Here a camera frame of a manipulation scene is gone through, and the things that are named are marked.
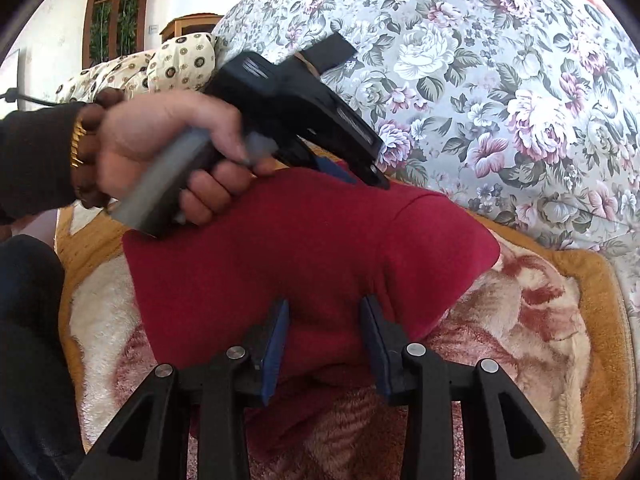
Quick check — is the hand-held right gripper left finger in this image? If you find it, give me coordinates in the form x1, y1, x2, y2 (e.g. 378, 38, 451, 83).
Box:
70, 300, 291, 480

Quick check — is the dark red sweater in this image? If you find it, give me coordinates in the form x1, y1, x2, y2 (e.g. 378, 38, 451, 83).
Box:
122, 165, 502, 441

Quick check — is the brown bead bracelet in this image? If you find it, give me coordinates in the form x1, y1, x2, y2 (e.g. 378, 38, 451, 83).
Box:
74, 87, 126, 212

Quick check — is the floral quilt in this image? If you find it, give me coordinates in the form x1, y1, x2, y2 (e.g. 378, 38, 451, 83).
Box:
212, 0, 640, 321

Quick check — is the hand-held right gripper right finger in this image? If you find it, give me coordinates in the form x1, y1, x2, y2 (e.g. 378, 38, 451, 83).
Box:
360, 295, 583, 480

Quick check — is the person's left forearm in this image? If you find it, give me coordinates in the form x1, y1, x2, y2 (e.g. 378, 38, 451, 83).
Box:
0, 102, 90, 227

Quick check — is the person's left hand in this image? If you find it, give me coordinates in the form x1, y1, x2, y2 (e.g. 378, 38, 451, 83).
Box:
95, 91, 277, 227

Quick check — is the cream medallion-print pillow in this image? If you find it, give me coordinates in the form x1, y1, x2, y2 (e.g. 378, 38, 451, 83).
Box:
54, 51, 157, 106
146, 32, 219, 95

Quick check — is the gold bracelet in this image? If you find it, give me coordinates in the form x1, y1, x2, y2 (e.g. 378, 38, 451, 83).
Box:
69, 114, 87, 169

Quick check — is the black cable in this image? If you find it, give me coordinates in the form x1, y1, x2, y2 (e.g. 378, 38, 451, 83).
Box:
0, 87, 67, 109

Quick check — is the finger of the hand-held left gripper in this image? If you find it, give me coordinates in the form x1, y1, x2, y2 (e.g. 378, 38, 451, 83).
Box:
284, 135, 360, 186

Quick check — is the wooden framed window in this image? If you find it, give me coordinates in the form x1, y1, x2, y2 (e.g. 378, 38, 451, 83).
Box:
81, 0, 154, 70

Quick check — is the person's leg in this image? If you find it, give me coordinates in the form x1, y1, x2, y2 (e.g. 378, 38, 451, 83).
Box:
0, 234, 87, 480

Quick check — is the fleece rose-print blanket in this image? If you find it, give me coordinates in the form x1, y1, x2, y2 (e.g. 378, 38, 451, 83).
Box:
54, 204, 637, 480

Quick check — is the wooden cabinet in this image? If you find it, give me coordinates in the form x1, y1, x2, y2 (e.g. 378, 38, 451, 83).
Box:
159, 12, 224, 45

